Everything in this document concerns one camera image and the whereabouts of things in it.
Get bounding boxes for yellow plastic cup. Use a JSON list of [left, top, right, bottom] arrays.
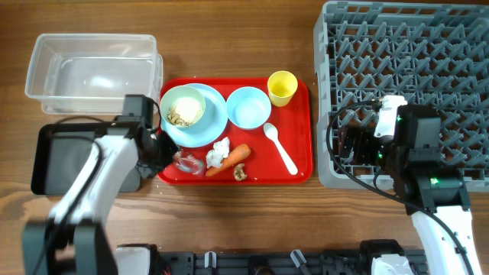
[[267, 70, 298, 107]]

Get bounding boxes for pale green bowl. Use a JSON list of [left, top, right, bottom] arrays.
[[160, 85, 206, 128]]

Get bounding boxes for rice and food leftovers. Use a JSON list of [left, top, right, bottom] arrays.
[[167, 97, 204, 127]]

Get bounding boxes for light blue plate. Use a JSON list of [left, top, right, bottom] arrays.
[[161, 83, 228, 148]]

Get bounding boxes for right black cable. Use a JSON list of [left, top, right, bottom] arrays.
[[325, 99, 474, 275]]

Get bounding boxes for left black cable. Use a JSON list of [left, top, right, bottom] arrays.
[[30, 97, 164, 275]]

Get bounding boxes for black cable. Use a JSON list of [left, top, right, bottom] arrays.
[[325, 99, 474, 275], [30, 97, 164, 275]]

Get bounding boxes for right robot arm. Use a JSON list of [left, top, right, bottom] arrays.
[[338, 102, 481, 274]]

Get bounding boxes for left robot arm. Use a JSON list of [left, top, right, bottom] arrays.
[[22, 115, 179, 274]]

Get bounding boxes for white plastic spoon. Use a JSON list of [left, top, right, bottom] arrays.
[[263, 122, 298, 175]]

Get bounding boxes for clear plastic bin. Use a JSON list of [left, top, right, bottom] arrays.
[[24, 34, 164, 115]]

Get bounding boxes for brown food scrap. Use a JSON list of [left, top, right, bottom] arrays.
[[233, 163, 248, 182]]

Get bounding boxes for red plastic tray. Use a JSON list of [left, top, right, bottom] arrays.
[[160, 77, 313, 185]]

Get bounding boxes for light blue bowl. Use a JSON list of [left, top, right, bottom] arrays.
[[226, 86, 272, 130]]

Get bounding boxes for black plastic tray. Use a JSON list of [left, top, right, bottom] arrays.
[[30, 122, 144, 196]]

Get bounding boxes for red snack wrapper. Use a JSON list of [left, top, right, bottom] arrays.
[[173, 150, 206, 176]]

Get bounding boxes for white tissue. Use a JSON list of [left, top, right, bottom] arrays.
[[206, 137, 230, 168]]

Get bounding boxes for grey dishwasher rack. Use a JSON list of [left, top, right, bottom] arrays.
[[313, 1, 488, 193]]

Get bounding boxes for orange carrot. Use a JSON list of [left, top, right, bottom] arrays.
[[206, 144, 251, 177]]

